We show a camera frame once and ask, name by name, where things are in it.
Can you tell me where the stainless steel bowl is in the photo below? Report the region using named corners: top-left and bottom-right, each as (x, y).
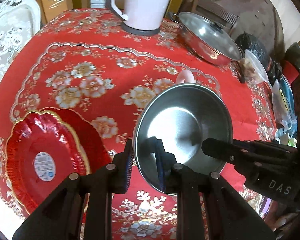
top-left (133, 83), bottom-right (233, 192)

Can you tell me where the red gold-rimmed glass plate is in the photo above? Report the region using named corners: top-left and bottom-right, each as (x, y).
top-left (6, 111), bottom-right (91, 214)

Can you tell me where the right hand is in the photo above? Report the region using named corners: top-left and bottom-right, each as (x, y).
top-left (175, 69), bottom-right (196, 84)

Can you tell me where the clear plastic bags pile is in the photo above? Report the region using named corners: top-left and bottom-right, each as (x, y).
top-left (271, 75), bottom-right (298, 147)

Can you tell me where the clear plastic food container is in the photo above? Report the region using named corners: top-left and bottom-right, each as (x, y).
top-left (240, 49), bottom-right (270, 85)

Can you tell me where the black plastic bag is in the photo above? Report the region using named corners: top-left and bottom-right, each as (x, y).
top-left (235, 33), bottom-right (282, 85)

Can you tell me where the steel wok with glass lid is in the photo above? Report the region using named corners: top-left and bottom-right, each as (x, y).
top-left (168, 11), bottom-right (243, 66)

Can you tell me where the wooden chair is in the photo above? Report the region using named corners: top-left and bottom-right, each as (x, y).
top-left (187, 0), bottom-right (238, 35)

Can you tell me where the red floral tablecloth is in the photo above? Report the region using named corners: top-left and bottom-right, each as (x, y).
top-left (0, 9), bottom-right (275, 239)

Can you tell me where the white electric kettle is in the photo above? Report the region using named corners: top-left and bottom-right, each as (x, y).
top-left (106, 0), bottom-right (170, 36)

